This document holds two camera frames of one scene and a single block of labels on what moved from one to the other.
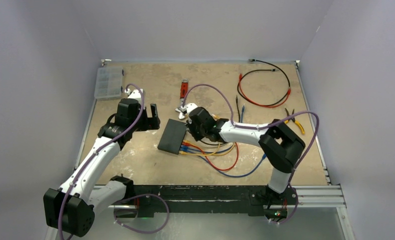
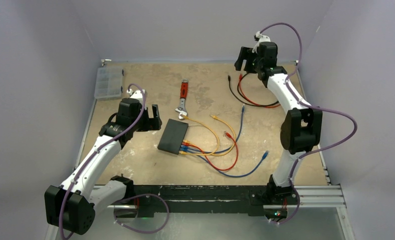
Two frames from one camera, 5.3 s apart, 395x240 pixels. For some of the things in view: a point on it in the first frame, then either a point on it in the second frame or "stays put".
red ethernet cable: (288, 94) stays put
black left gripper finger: (153, 123) stays put
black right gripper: (191, 124) to (246, 54)
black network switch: (172, 136) stays put
